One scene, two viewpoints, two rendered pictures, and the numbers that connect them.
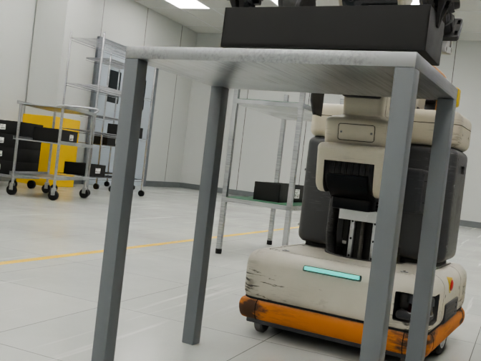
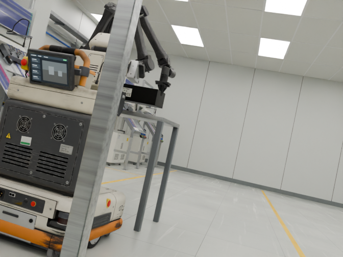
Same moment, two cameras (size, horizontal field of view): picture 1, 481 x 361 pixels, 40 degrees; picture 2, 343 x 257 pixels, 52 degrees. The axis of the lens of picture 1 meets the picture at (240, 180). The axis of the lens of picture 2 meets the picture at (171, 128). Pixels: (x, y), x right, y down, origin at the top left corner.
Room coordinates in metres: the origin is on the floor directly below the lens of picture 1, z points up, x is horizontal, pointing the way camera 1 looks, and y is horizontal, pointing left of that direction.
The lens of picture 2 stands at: (4.37, -0.30, 0.64)
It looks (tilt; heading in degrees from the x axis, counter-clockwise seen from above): 2 degrees up; 169
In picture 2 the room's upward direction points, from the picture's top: 12 degrees clockwise
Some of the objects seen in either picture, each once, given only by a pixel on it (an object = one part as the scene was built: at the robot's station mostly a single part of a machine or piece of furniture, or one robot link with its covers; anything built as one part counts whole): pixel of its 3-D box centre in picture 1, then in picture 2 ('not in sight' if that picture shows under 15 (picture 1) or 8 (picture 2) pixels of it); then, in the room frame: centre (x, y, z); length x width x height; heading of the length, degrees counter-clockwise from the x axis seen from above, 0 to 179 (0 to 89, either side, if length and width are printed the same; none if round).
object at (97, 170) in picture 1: (84, 169); not in sight; (7.79, 1.85, 0.29); 0.40 x 0.30 x 0.14; 157
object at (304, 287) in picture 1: (360, 289); (52, 204); (2.30, -0.47, 0.16); 0.67 x 0.64 x 0.25; 152
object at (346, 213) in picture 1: (376, 186); not in sight; (2.13, -0.44, 0.53); 0.28 x 0.27 x 0.25; 62
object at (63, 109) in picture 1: (56, 149); not in sight; (6.84, 1.95, 0.50); 0.90 x 0.54 x 1.00; 171
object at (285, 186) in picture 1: (282, 192); not in sight; (4.30, -0.28, 0.41); 0.57 x 0.17 x 0.11; 157
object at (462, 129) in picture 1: (382, 170); (60, 128); (2.39, -0.51, 0.59); 0.55 x 0.34 x 0.83; 62
